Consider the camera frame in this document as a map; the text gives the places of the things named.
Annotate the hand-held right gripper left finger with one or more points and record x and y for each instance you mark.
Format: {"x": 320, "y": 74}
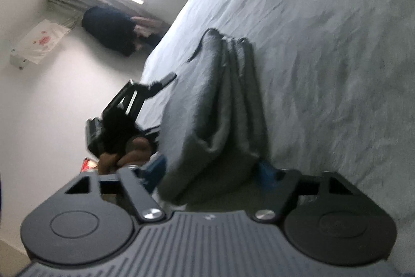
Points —
{"x": 156, "y": 168}

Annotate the person's left hand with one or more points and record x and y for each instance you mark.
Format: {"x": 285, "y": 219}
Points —
{"x": 136, "y": 153}

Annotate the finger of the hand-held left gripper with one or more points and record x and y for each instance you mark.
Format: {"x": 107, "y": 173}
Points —
{"x": 163, "y": 80}

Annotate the white wall cloth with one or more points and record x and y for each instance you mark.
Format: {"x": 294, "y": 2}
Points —
{"x": 39, "y": 43}

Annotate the grey patterned knit sweater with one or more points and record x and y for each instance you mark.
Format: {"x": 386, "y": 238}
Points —
{"x": 214, "y": 121}

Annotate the bed with grey sheet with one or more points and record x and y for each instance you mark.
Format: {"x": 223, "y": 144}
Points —
{"x": 324, "y": 53}

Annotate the dark hanging clothes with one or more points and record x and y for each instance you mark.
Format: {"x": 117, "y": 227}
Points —
{"x": 110, "y": 30}

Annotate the pink hanging clothes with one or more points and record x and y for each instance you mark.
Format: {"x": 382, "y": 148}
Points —
{"x": 147, "y": 28}

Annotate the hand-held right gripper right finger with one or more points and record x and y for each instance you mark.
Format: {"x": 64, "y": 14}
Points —
{"x": 267, "y": 174}

